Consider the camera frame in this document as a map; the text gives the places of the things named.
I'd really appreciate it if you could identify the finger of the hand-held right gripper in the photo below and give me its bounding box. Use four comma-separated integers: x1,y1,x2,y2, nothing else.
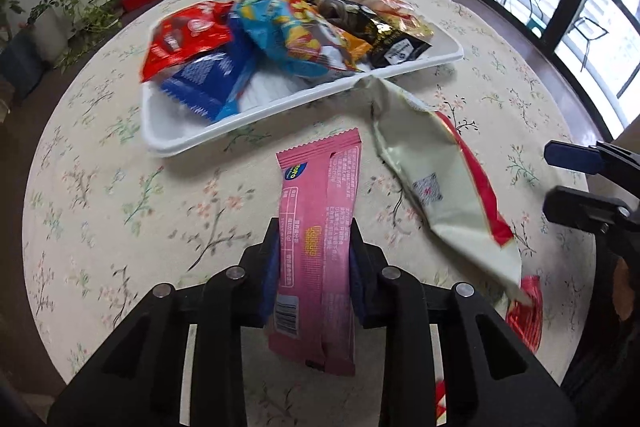
542,187,640,235
543,139,640,178

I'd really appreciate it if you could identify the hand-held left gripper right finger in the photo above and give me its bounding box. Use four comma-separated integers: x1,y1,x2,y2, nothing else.
348,217,581,427

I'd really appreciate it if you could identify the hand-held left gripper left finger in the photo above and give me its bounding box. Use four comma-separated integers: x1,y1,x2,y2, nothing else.
47,217,282,427

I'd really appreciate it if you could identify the pink snack packet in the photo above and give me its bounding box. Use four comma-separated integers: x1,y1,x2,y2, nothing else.
267,128,363,377

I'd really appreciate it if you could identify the cream snack packet red edge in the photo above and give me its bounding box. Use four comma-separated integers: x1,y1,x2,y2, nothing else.
357,74,531,305

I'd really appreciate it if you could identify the white plastic tray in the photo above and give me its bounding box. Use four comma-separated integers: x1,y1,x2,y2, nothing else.
140,0,465,158

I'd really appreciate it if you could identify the black snack packet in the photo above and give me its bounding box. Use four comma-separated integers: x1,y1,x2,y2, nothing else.
307,0,433,68

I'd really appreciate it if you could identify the blue snack packet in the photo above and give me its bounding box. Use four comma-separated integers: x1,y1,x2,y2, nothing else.
159,24,258,124

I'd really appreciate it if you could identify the shiny red snack packet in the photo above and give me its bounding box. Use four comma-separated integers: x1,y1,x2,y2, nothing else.
505,274,544,354

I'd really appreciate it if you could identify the red white snack packet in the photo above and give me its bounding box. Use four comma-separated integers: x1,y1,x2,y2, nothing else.
434,379,451,425

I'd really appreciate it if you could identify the orange translucent snack packet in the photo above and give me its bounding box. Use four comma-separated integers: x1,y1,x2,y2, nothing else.
350,0,436,40

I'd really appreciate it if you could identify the orange yellow snack packet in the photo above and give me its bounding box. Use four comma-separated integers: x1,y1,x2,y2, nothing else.
282,0,375,64

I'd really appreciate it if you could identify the light blue chips packet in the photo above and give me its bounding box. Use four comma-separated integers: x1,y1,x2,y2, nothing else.
235,0,368,80

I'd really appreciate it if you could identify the dark blue planter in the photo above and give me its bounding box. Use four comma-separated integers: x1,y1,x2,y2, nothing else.
0,32,43,102

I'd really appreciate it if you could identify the white ribbed plant pot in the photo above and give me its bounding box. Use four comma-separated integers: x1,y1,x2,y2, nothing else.
30,7,68,62

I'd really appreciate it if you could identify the green leafy pothos plant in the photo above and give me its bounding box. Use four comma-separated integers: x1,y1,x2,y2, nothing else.
30,0,123,68

